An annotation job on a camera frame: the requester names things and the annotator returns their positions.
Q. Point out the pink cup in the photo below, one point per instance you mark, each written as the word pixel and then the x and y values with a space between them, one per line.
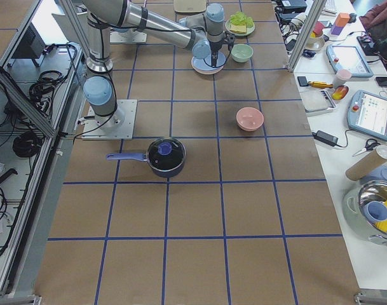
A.
pixel 341 77

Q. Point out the pink plate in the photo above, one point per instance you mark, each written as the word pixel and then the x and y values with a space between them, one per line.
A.
pixel 208 72

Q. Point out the aluminium frame post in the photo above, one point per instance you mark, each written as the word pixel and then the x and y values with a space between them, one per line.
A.
pixel 311 18

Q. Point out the kitchen scale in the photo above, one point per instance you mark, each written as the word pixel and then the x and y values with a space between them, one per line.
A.
pixel 317 101

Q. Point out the purple orange block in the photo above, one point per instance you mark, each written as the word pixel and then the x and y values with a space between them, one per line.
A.
pixel 340 22

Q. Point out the bowl with toy blocks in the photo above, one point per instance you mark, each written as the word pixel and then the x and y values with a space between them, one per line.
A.
pixel 316 41

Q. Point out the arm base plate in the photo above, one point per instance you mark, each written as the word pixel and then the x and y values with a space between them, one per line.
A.
pixel 120 126
pixel 140 38

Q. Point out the black phone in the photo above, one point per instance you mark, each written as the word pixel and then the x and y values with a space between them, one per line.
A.
pixel 381 81

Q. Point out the lettuce leaf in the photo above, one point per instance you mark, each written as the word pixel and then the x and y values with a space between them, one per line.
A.
pixel 239 18

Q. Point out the white toaster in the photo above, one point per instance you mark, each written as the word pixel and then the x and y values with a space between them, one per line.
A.
pixel 189 6

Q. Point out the blue plate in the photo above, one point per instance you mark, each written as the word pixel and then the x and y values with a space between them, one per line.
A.
pixel 206 63

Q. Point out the cardboard tube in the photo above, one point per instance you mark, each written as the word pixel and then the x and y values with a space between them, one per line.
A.
pixel 370 162

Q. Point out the scissors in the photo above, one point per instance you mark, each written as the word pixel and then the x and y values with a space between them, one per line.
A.
pixel 370 145

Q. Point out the pink bowl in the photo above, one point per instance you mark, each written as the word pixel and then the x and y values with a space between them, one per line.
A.
pixel 249 119

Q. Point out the green bowl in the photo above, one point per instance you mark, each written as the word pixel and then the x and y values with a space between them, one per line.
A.
pixel 242 53

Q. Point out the toy mango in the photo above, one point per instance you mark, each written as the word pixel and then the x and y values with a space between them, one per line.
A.
pixel 340 92

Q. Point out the yellow screwdriver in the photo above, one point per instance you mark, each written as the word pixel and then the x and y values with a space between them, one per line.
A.
pixel 320 85

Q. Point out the blue saucepan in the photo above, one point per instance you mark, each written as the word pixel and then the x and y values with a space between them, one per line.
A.
pixel 142 156

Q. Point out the teach pendant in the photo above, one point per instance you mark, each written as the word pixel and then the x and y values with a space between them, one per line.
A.
pixel 349 58
pixel 367 113

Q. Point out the bread slice on plate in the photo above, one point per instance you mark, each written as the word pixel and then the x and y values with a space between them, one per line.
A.
pixel 238 29

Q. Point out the upper teach pendant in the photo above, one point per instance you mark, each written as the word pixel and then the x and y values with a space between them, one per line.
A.
pixel 349 58

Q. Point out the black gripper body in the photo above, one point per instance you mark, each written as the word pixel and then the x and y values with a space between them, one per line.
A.
pixel 215 47

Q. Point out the black power adapter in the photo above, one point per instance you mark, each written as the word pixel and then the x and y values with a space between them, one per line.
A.
pixel 325 138

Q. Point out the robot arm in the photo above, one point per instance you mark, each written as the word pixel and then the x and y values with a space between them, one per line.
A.
pixel 203 34
pixel 125 31

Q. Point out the steel mixing bowl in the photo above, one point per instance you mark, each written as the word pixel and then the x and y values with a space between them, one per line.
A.
pixel 375 190

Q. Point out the lower teach pendant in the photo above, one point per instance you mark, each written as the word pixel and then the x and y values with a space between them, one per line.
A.
pixel 367 113

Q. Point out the green plate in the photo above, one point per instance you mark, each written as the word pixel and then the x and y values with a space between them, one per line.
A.
pixel 249 30

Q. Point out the glass pot lid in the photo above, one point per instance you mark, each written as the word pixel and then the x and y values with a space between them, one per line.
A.
pixel 166 154

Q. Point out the blue cup in bowl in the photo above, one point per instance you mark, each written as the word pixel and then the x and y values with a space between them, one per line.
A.
pixel 376 211

